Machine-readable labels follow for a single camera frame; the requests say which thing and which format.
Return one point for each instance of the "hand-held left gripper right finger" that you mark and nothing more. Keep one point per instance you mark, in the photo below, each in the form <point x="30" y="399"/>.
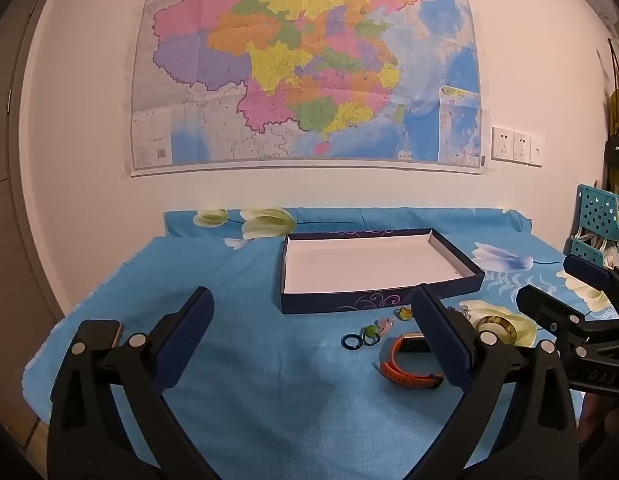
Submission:
<point x="439" y="330"/>

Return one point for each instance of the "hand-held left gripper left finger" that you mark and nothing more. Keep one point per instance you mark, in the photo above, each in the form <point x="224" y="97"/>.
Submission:
<point x="189" y="335"/>

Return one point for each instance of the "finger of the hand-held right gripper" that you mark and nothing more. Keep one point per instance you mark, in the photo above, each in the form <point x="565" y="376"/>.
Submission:
<point x="587" y="268"/>
<point x="549" y="307"/>

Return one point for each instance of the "amber green bangle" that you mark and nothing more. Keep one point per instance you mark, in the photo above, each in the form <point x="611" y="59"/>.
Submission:
<point x="504" y="321"/>

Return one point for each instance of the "orange smart band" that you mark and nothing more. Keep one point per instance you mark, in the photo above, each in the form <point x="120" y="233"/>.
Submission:
<point x="389" y="372"/>

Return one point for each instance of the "green pendant with pink petals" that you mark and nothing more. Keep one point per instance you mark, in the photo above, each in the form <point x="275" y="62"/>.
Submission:
<point x="370" y="332"/>

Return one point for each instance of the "dark blue shallow box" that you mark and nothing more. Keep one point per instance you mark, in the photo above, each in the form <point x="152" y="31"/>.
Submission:
<point x="364" y="265"/>

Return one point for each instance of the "person's right hand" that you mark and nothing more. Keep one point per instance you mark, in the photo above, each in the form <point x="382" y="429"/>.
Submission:
<point x="612" y="422"/>

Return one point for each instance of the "teal plastic basket rack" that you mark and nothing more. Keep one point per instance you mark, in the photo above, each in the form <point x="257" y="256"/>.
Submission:
<point x="597" y="215"/>

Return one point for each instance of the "blue floral tablecloth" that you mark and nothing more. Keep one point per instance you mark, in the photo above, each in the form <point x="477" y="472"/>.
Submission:
<point x="264" y="385"/>

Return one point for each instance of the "black smartphone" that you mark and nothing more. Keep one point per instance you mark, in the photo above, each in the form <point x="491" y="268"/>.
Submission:
<point x="99" y="330"/>

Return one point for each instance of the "black handbag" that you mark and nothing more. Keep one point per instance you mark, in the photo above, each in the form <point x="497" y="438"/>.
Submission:
<point x="617" y="152"/>

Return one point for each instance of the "white coat rack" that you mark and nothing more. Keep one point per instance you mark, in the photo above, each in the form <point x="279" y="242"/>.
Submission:
<point x="614" y="55"/>

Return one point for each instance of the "white wall switch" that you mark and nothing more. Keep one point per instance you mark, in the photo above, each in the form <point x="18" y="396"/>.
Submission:
<point x="536" y="151"/>

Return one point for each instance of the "white wall socket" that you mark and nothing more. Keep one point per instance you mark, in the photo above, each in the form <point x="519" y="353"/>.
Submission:
<point x="521" y="147"/>
<point x="502" y="144"/>

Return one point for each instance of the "colourful wall map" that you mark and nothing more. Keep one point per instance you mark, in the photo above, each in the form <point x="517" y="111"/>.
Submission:
<point x="299" y="60"/>

